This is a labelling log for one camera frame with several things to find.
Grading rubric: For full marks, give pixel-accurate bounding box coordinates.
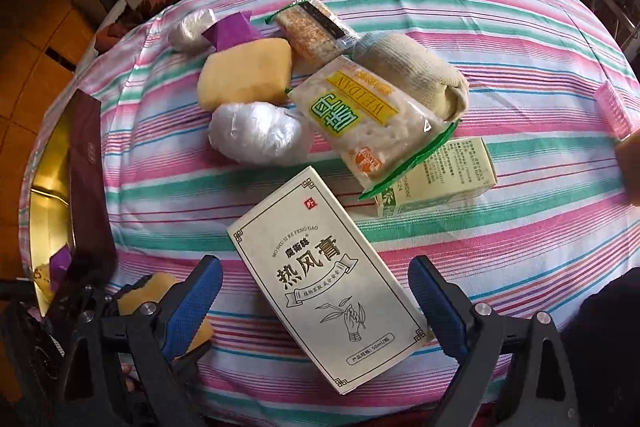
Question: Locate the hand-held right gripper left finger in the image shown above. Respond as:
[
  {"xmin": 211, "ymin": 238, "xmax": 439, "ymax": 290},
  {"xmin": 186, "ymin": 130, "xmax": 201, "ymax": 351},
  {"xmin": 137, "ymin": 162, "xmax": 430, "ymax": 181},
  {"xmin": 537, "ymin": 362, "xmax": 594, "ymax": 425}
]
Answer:
[{"xmin": 55, "ymin": 254, "xmax": 224, "ymax": 427}]

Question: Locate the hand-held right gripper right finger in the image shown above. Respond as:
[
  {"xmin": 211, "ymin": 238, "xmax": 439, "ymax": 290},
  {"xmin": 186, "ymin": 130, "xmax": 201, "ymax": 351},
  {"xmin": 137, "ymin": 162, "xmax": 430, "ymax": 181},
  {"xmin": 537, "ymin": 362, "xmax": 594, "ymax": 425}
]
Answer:
[{"xmin": 407, "ymin": 255, "xmax": 583, "ymax": 427}]

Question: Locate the maroon tin lid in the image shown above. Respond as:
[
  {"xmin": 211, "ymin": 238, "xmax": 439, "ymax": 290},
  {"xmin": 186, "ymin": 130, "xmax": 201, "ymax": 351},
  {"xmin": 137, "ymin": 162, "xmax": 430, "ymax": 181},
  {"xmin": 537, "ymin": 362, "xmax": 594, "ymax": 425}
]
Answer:
[{"xmin": 65, "ymin": 88, "xmax": 120, "ymax": 280}]

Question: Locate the gold tin box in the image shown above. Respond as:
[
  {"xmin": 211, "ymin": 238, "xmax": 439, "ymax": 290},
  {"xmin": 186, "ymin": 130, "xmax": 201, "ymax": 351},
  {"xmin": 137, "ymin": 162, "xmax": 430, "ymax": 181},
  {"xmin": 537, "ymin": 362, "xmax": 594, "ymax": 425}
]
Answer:
[{"xmin": 19, "ymin": 114, "xmax": 118, "ymax": 323}]

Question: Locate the white green cracker packet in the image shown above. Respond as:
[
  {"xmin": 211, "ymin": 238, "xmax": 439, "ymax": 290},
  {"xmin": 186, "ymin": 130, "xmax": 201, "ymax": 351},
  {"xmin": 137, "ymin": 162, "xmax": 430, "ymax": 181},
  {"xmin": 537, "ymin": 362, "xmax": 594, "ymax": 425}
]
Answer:
[{"xmin": 289, "ymin": 55, "xmax": 462, "ymax": 202}]

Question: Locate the cream green carton box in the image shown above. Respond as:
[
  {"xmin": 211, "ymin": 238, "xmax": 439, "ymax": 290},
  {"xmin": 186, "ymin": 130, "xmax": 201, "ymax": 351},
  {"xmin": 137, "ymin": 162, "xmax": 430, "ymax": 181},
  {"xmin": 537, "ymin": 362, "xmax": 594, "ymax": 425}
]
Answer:
[{"xmin": 375, "ymin": 137, "xmax": 498, "ymax": 219}]

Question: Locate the wooden wardrobe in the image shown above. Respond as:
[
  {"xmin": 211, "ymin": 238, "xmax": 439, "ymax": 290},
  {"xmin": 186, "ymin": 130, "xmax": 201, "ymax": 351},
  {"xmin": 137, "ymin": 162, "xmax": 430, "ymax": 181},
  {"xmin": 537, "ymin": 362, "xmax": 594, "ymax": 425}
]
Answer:
[{"xmin": 0, "ymin": 0, "xmax": 111, "ymax": 148}]

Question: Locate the person's dark clothing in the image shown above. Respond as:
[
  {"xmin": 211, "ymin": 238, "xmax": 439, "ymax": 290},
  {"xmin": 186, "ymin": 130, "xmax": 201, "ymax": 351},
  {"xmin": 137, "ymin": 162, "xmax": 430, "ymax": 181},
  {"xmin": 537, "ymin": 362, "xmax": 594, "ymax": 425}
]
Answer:
[{"xmin": 560, "ymin": 267, "xmax": 640, "ymax": 427}]

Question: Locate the yellow sponge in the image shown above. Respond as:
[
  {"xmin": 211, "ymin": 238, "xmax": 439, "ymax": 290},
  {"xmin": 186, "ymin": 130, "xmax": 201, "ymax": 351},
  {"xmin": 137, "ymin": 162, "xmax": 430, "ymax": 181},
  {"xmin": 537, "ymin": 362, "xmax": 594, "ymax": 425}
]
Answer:
[
  {"xmin": 116, "ymin": 273, "xmax": 213, "ymax": 350},
  {"xmin": 196, "ymin": 36, "xmax": 293, "ymax": 112}
]

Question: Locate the purple packet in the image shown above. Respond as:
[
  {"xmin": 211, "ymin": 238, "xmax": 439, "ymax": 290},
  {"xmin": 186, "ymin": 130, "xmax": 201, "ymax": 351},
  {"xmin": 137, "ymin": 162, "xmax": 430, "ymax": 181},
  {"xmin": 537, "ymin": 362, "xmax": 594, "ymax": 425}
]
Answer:
[
  {"xmin": 48, "ymin": 246, "xmax": 73, "ymax": 280},
  {"xmin": 201, "ymin": 11, "xmax": 258, "ymax": 52}
]

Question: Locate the large clear plastic bundle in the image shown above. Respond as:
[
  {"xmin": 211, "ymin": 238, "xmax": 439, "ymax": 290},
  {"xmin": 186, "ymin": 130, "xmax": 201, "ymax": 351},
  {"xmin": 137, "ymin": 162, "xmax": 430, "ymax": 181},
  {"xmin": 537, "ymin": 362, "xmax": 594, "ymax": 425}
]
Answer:
[{"xmin": 208, "ymin": 101, "xmax": 311, "ymax": 165}]

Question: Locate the small clear plastic bundle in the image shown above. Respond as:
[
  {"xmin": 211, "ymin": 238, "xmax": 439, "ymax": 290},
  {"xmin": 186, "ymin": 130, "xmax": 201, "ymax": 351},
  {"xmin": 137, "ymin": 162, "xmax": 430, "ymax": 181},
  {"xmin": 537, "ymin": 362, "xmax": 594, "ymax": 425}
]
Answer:
[{"xmin": 168, "ymin": 8, "xmax": 217, "ymax": 54}]

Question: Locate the beige sock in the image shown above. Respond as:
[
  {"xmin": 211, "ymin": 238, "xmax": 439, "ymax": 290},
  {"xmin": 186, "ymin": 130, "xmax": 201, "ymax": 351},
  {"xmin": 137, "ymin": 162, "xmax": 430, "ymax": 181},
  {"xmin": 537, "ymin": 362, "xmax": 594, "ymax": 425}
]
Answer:
[{"xmin": 356, "ymin": 32, "xmax": 471, "ymax": 120}]

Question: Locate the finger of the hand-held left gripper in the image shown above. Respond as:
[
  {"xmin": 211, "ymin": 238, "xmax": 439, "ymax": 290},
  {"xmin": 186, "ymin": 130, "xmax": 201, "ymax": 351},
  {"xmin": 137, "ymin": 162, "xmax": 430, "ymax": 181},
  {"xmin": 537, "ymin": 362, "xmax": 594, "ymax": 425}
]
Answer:
[{"xmin": 0, "ymin": 278, "xmax": 108, "ymax": 308}]

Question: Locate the striped bed sheet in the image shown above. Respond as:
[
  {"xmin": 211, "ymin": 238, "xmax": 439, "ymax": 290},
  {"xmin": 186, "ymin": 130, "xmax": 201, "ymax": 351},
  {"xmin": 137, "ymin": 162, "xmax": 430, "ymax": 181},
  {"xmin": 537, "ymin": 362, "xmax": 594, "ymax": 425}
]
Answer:
[{"xmin": 17, "ymin": 0, "xmax": 640, "ymax": 427}]

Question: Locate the white ointment box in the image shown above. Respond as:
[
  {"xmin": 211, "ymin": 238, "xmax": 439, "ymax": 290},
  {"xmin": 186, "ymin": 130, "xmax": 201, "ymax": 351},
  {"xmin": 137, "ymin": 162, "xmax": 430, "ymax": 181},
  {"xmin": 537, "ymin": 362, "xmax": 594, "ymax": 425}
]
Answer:
[{"xmin": 226, "ymin": 166, "xmax": 435, "ymax": 396}]

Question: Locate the pink plastic comb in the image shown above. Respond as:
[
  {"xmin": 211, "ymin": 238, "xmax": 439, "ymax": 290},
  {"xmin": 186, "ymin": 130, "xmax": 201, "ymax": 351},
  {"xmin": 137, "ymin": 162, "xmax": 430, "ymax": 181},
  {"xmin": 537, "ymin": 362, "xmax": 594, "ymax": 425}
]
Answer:
[{"xmin": 597, "ymin": 79, "xmax": 640, "ymax": 142}]

